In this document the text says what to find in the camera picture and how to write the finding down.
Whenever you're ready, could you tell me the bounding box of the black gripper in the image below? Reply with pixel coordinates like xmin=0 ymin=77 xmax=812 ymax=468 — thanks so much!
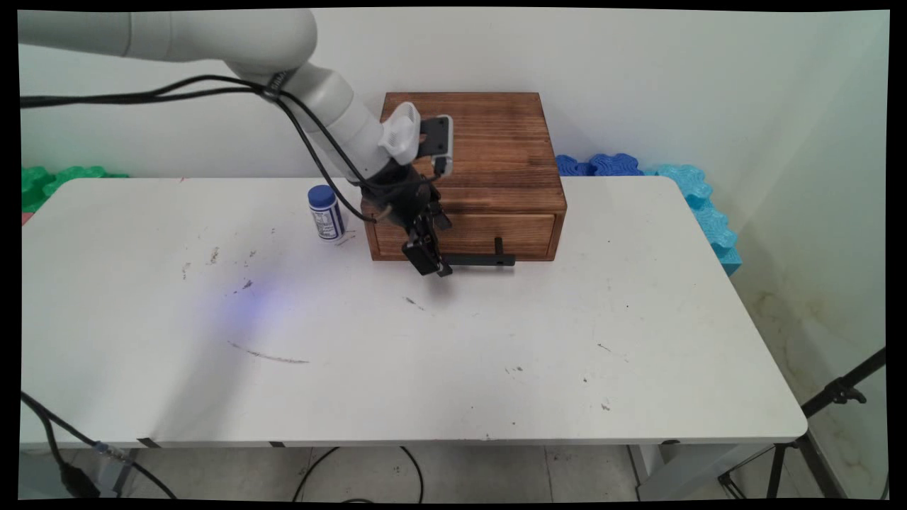
xmin=360 ymin=164 xmax=454 ymax=278

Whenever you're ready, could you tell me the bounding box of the wooden drawer with black handle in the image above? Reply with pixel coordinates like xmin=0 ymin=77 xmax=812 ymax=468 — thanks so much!
xmin=372 ymin=212 xmax=558 ymax=268

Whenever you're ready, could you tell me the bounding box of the blue capped white bottle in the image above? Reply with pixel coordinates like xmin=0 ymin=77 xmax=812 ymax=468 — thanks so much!
xmin=308 ymin=185 xmax=347 ymax=241

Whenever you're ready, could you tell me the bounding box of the brown wooden drawer cabinet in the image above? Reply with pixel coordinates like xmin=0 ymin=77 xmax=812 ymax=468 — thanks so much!
xmin=361 ymin=92 xmax=568 ymax=263

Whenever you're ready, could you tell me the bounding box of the dark blue foam mat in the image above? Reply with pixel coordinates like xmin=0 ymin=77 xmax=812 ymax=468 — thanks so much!
xmin=555 ymin=153 xmax=646 ymax=178

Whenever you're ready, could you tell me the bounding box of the light blue foam mat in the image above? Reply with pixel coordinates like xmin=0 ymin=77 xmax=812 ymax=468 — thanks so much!
xmin=641 ymin=164 xmax=743 ymax=277

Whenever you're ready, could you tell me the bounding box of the grey table leg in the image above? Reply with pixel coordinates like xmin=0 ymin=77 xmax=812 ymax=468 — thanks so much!
xmin=92 ymin=446 xmax=144 ymax=498
xmin=627 ymin=444 xmax=682 ymax=501

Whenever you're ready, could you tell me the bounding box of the green foam mat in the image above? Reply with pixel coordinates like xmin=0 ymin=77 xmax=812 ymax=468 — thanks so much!
xmin=21 ymin=166 xmax=130 ymax=213

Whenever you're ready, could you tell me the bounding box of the black tripod stand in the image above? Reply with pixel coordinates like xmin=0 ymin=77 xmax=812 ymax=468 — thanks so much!
xmin=717 ymin=347 xmax=886 ymax=500

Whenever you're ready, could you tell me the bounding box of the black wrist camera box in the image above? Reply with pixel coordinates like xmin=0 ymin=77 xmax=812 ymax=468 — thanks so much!
xmin=418 ymin=114 xmax=455 ymax=178

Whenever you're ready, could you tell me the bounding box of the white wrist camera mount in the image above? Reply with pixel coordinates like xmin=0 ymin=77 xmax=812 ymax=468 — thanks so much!
xmin=377 ymin=102 xmax=422 ymax=166

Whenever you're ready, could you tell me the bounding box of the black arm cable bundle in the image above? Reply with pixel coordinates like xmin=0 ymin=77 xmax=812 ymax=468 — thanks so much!
xmin=20 ymin=74 xmax=440 ymax=222

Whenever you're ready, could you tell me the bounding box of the black floor cable loop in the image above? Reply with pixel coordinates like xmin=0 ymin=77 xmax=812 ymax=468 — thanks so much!
xmin=292 ymin=446 xmax=424 ymax=504

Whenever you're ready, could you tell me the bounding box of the black cable with plug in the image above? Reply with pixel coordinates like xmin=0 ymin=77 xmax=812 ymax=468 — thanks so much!
xmin=20 ymin=390 xmax=178 ymax=501

